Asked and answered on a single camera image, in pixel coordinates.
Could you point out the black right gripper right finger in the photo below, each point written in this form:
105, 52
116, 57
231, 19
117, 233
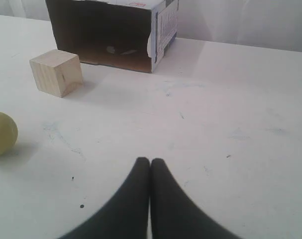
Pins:
173, 214

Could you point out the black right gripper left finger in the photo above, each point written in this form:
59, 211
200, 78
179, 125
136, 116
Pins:
125, 214

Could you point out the yellow ball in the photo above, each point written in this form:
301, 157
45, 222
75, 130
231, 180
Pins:
8, 133

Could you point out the wooden cube block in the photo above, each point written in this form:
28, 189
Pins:
57, 72

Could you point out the blue white cardboard box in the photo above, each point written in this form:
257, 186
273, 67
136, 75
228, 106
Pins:
125, 34

